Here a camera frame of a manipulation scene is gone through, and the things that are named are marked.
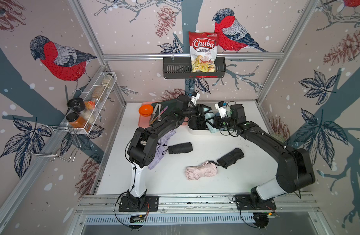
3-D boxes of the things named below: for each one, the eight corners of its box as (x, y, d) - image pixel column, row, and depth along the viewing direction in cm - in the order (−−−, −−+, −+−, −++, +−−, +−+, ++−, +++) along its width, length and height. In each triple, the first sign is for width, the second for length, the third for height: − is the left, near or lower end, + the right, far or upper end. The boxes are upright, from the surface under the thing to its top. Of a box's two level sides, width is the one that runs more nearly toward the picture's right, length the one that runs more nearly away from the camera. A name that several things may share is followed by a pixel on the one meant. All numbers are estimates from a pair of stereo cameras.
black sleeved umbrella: (215, 173, 84) (216, 171, 81) (209, 162, 88) (210, 160, 86) (244, 158, 90) (246, 156, 87) (237, 149, 94) (238, 146, 91)
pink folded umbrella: (187, 183, 81) (187, 180, 77) (184, 169, 86) (184, 166, 82) (217, 175, 84) (218, 173, 80) (212, 162, 88) (213, 159, 85)
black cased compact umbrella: (169, 155, 91) (168, 154, 89) (168, 147, 95) (167, 145, 93) (193, 152, 93) (193, 150, 91) (191, 143, 97) (191, 141, 95)
